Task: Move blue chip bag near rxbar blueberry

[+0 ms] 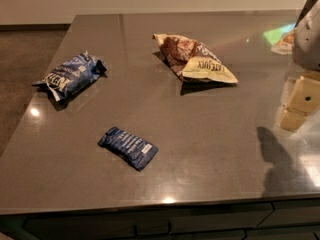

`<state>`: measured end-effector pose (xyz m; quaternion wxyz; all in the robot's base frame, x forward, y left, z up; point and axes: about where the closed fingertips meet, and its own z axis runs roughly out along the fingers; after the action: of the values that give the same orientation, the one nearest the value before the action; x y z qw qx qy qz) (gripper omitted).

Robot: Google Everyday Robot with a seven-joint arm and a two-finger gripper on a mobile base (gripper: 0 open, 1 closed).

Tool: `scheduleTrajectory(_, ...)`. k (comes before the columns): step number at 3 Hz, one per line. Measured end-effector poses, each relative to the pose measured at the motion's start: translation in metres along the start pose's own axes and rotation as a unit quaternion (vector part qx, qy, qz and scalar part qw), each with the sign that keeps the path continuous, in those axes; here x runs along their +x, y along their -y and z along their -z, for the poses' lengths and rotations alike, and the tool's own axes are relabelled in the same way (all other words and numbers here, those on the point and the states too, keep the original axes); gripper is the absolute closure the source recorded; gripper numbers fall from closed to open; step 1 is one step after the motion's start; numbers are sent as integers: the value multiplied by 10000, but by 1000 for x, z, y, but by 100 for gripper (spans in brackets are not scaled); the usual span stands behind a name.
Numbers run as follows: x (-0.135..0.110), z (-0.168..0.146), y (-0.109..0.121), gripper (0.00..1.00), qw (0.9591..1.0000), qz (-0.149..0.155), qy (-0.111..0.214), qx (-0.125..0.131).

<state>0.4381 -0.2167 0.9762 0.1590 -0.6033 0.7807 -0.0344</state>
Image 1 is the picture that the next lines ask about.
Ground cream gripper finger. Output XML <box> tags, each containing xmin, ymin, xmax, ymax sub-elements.
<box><xmin>276</xmin><ymin>71</ymin><xmax>320</xmax><ymax>132</ymax></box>

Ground blue chip bag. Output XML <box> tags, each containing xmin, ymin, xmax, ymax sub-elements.
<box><xmin>33</xmin><ymin>52</ymin><xmax>107</xmax><ymax>102</ymax></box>

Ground orange snack bag at edge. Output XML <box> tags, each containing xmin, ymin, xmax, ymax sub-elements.
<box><xmin>271</xmin><ymin>29</ymin><xmax>295</xmax><ymax>55</ymax></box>

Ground brown and cream chip bag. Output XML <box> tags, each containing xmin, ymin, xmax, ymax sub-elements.
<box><xmin>153</xmin><ymin>34</ymin><xmax>238</xmax><ymax>84</ymax></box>

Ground blue rxbar blueberry bar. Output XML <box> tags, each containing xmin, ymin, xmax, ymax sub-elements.
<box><xmin>98</xmin><ymin>127</ymin><xmax>158</xmax><ymax>171</ymax></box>

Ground dark cabinet drawers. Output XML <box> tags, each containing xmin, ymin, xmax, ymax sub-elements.
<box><xmin>0</xmin><ymin>199</ymin><xmax>320</xmax><ymax>240</ymax></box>

